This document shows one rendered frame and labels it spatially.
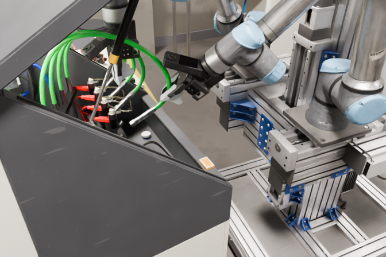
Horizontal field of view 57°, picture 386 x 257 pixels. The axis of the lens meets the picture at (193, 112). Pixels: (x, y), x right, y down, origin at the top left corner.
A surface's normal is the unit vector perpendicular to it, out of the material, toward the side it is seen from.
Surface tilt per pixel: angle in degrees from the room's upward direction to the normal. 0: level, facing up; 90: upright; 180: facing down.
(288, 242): 0
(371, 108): 98
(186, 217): 90
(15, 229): 90
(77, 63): 90
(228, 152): 0
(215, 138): 0
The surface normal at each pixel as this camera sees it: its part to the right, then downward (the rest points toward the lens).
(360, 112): 0.17, 0.66
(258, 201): 0.00, -0.83
